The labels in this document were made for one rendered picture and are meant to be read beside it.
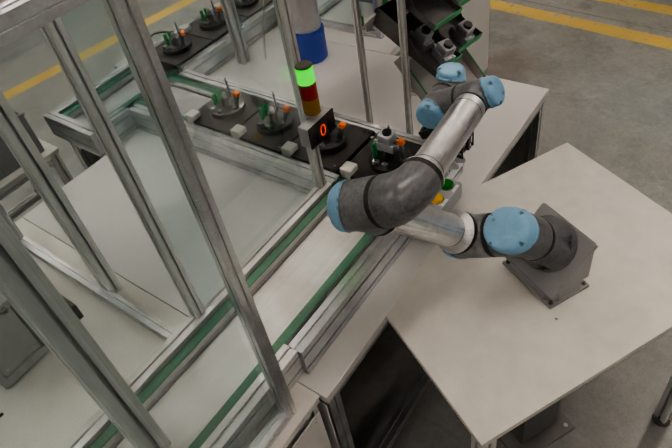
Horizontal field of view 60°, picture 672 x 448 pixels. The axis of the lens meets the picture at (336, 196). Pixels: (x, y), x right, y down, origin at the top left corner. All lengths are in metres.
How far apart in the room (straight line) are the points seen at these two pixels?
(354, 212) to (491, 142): 1.04
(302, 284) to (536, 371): 0.66
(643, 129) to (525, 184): 1.83
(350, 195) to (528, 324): 0.66
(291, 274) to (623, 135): 2.44
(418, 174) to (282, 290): 0.67
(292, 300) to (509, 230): 0.62
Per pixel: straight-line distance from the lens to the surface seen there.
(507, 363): 1.59
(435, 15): 1.90
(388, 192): 1.17
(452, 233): 1.47
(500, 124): 2.27
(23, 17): 0.75
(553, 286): 1.66
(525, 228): 1.47
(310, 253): 1.77
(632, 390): 2.63
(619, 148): 3.61
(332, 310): 1.57
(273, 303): 1.68
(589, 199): 2.00
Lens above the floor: 2.21
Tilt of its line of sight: 42 degrees down
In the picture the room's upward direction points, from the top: 11 degrees counter-clockwise
